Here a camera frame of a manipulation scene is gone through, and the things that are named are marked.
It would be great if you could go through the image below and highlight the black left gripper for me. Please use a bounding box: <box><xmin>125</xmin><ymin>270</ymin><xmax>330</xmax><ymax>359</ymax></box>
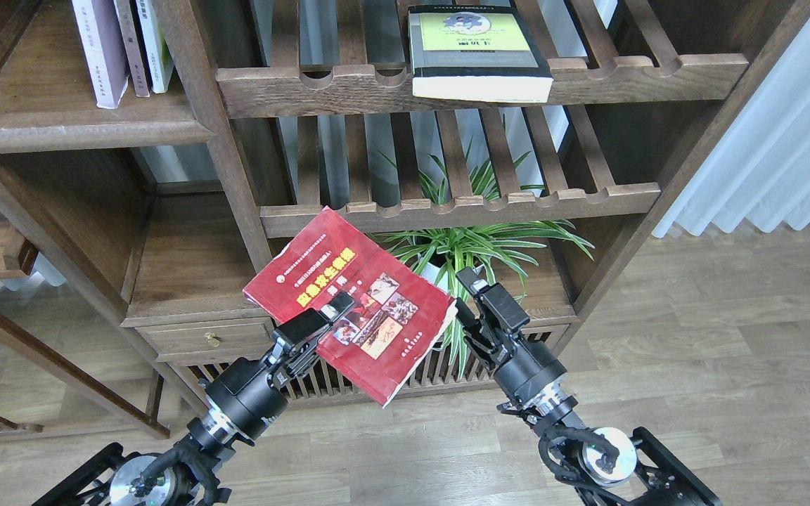
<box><xmin>198</xmin><ymin>292</ymin><xmax>356</xmax><ymax>445</ymax></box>

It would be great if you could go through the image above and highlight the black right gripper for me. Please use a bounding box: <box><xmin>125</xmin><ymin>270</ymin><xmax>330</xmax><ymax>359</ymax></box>
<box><xmin>454</xmin><ymin>268</ymin><xmax>569</xmax><ymax>414</ymax></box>

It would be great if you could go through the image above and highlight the red paperback book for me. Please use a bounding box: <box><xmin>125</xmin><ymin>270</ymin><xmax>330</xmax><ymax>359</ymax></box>
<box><xmin>243</xmin><ymin>208</ymin><xmax>454</xmax><ymax>406</ymax></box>

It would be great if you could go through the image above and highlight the pale lavender white book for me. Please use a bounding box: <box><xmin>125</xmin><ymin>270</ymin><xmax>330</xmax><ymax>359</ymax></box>
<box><xmin>71</xmin><ymin>1</ymin><xmax>129</xmax><ymax>109</ymax></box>

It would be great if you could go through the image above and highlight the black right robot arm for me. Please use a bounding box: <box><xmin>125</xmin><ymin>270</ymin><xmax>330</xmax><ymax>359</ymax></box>
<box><xmin>456</xmin><ymin>268</ymin><xmax>720</xmax><ymax>505</ymax></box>

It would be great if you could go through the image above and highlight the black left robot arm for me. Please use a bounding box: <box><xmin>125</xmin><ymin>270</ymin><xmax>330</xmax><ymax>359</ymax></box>
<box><xmin>37</xmin><ymin>292</ymin><xmax>354</xmax><ymax>505</ymax></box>

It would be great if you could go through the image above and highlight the white plant pot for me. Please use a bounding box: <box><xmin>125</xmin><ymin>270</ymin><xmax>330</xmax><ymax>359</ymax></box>
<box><xmin>418</xmin><ymin>252</ymin><xmax>484</xmax><ymax>292</ymax></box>

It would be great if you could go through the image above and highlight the green spider plant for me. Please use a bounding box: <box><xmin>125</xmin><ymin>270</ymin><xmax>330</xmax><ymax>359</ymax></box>
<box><xmin>371</xmin><ymin>153</ymin><xmax>595</xmax><ymax>377</ymax></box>

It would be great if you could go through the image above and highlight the dark wooden bookshelf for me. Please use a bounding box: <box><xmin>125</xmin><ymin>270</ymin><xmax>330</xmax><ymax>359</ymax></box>
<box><xmin>0</xmin><ymin>1</ymin><xmax>810</xmax><ymax>411</ymax></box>

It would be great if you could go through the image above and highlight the yellow green black book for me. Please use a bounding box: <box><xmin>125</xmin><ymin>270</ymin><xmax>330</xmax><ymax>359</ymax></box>
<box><xmin>408</xmin><ymin>4</ymin><xmax>553</xmax><ymax>103</ymax></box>

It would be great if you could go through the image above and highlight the white green upright book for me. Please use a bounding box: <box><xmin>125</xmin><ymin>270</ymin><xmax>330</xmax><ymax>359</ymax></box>
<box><xmin>136</xmin><ymin>0</ymin><xmax>175</xmax><ymax>93</ymax></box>

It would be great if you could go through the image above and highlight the white sheer curtain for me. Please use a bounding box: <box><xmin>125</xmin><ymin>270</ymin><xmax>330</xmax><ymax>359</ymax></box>
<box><xmin>652</xmin><ymin>19</ymin><xmax>810</xmax><ymax>238</ymax></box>

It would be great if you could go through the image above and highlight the wooden furniture at left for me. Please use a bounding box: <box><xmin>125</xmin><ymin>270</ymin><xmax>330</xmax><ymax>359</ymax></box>
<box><xmin>0</xmin><ymin>212</ymin><xmax>169</xmax><ymax>439</ymax></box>

